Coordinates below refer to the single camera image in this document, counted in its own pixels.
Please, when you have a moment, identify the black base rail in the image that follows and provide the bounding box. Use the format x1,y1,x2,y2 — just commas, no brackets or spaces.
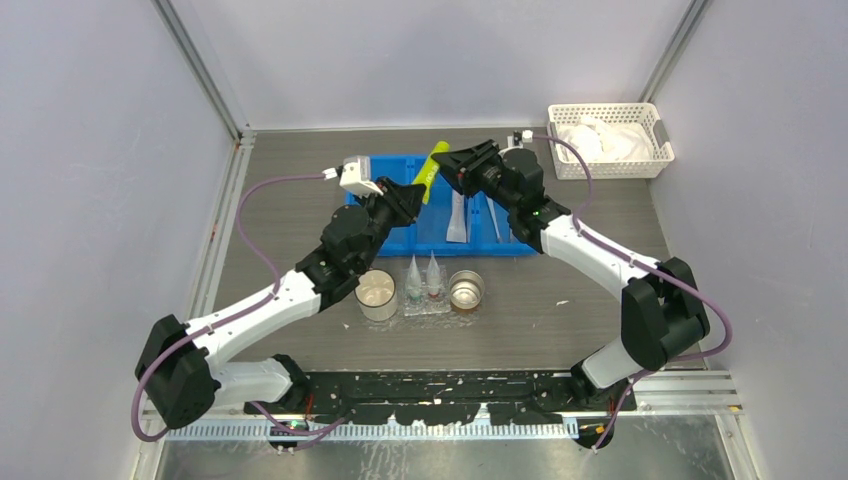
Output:
244,370,627,426

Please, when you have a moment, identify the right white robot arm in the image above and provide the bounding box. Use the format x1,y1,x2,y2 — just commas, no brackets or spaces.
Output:
432,140,710,411

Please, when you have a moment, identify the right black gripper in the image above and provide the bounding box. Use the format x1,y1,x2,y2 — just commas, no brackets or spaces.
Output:
432,140,519,214

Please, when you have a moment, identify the green toothpaste tube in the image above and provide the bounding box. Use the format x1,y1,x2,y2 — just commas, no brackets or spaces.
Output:
412,140,450,205

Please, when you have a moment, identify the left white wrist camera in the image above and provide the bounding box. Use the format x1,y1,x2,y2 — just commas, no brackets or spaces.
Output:
322,155,384,197

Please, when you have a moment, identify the white toothpaste tube red cap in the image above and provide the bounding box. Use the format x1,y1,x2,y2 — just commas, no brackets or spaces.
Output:
426,252,442,298

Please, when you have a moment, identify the white plastic basket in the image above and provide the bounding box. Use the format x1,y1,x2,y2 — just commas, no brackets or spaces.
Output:
548,103,675,179

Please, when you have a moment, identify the aluminium frame extrusion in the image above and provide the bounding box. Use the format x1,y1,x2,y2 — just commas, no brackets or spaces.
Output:
164,370,743,447

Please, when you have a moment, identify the white toothpaste tube teal cap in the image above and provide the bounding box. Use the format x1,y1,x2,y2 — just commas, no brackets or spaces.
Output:
405,256,423,302

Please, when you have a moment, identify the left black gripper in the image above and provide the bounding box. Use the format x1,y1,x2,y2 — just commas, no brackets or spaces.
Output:
352,177,424,272

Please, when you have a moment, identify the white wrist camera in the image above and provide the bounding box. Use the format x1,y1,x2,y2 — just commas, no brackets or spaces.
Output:
322,155,384,197
507,129,534,148

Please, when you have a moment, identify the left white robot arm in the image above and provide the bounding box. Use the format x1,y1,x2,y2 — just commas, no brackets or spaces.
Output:
131,177,426,441

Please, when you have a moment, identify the white-inside mug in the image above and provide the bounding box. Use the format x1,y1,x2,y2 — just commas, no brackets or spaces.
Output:
354,269,399,322

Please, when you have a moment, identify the clear acrylic toothbrush holder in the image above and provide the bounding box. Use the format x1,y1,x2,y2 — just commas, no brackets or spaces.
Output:
398,266,451,317

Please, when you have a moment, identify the white cloth in basket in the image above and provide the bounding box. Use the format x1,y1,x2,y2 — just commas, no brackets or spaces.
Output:
557,115,654,163

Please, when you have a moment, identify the blue three-compartment bin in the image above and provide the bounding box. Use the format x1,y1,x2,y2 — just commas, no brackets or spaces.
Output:
378,176,536,257

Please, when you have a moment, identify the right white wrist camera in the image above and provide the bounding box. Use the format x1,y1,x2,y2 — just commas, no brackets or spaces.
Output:
507,129,534,148

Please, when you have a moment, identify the steel cup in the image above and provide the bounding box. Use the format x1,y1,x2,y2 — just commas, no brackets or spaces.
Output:
449,270,485,313

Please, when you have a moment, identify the white toothpaste tube orange cap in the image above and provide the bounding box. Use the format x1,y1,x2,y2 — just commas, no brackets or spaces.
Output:
446,191,468,243

